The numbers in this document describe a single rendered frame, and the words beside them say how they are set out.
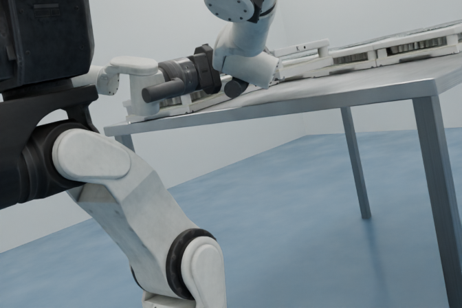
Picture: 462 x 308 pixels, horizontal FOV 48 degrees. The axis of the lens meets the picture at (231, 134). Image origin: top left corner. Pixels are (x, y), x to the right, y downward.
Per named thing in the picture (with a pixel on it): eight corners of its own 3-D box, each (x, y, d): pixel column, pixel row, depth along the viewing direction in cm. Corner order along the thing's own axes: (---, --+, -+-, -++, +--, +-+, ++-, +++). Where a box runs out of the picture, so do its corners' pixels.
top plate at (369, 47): (346, 53, 194) (346, 47, 193) (409, 40, 176) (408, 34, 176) (308, 63, 177) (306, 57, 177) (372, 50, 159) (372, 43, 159)
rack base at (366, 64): (349, 66, 194) (348, 60, 194) (412, 55, 177) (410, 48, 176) (311, 78, 177) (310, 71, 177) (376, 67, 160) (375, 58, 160)
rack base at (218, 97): (175, 108, 179) (173, 102, 179) (234, 97, 166) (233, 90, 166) (126, 124, 159) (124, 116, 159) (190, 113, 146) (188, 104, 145)
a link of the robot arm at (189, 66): (193, 47, 135) (155, 56, 127) (216, 40, 127) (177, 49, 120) (205, 95, 136) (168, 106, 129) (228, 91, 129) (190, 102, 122)
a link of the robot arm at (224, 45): (222, 48, 108) (226, 9, 96) (262, 64, 107) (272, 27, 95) (210, 73, 106) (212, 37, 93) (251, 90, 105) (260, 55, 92)
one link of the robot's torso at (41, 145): (47, 201, 83) (28, 129, 82) (9, 201, 92) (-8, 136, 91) (113, 177, 93) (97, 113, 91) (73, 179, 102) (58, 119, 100)
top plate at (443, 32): (410, 40, 176) (408, 34, 176) (486, 25, 158) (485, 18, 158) (373, 50, 159) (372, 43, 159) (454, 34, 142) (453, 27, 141)
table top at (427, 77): (334, 67, 281) (333, 61, 281) (575, 23, 206) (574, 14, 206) (105, 137, 173) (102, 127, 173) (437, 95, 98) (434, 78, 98)
